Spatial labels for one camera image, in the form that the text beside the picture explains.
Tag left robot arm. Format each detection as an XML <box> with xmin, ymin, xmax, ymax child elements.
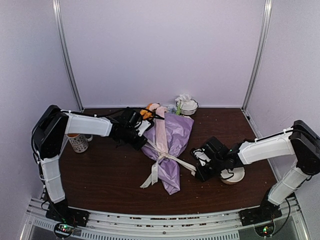
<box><xmin>31</xmin><ymin>105</ymin><xmax>154</xmax><ymax>222</ymax></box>

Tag purple pink wrapping paper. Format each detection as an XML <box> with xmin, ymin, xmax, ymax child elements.
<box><xmin>141</xmin><ymin>106</ymin><xmax>195</xmax><ymax>196</ymax></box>

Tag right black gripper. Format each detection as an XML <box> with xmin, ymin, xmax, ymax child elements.
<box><xmin>195</xmin><ymin>157</ymin><xmax>225</xmax><ymax>184</ymax></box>

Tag left aluminium frame post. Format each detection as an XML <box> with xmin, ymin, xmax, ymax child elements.
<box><xmin>52</xmin><ymin>0</ymin><xmax>84</xmax><ymax>111</ymax></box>

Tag aluminium frame post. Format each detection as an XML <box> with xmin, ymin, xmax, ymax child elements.
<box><xmin>52</xmin><ymin>0</ymin><xmax>84</xmax><ymax>111</ymax></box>
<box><xmin>241</xmin><ymin>0</ymin><xmax>273</xmax><ymax>112</ymax></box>

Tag scalloped white bowl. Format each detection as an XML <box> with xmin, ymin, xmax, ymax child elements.
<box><xmin>180</xmin><ymin>99</ymin><xmax>199</xmax><ymax>116</ymax></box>

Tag right aluminium frame post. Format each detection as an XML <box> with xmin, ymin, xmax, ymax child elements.
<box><xmin>241</xmin><ymin>0</ymin><xmax>273</xmax><ymax>112</ymax></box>

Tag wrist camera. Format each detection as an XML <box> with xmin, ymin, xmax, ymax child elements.
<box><xmin>136</xmin><ymin>119</ymin><xmax>154</xmax><ymax>137</ymax></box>
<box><xmin>191</xmin><ymin>148</ymin><xmax>211</xmax><ymax>166</ymax></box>

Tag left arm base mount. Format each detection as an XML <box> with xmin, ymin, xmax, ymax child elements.
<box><xmin>45</xmin><ymin>208</ymin><xmax>90</xmax><ymax>239</ymax></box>

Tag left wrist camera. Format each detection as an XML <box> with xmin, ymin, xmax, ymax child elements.
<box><xmin>136</xmin><ymin>119</ymin><xmax>154</xmax><ymax>137</ymax></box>

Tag patterned mug yellow inside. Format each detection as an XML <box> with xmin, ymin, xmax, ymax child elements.
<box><xmin>66</xmin><ymin>133</ymin><xmax>93</xmax><ymax>154</ymax></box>

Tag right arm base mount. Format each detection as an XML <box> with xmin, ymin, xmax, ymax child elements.
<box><xmin>239</xmin><ymin>206</ymin><xmax>282</xmax><ymax>238</ymax></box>

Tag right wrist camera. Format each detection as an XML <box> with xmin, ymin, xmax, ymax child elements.
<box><xmin>191</xmin><ymin>148</ymin><xmax>211</xmax><ymax>166</ymax></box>

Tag beige ribbon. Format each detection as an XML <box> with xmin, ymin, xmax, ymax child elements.
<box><xmin>140</xmin><ymin>140</ymin><xmax>196</xmax><ymax>195</ymax></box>

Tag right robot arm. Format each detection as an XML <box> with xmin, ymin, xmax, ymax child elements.
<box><xmin>191</xmin><ymin>120</ymin><xmax>320</xmax><ymax>221</ymax></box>

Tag plain white bowl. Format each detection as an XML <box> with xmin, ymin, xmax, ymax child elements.
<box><xmin>220</xmin><ymin>167</ymin><xmax>245</xmax><ymax>185</ymax></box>

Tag front aluminium rail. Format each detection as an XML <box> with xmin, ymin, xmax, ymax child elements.
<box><xmin>24</xmin><ymin>197</ymin><xmax>306</xmax><ymax>240</ymax></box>

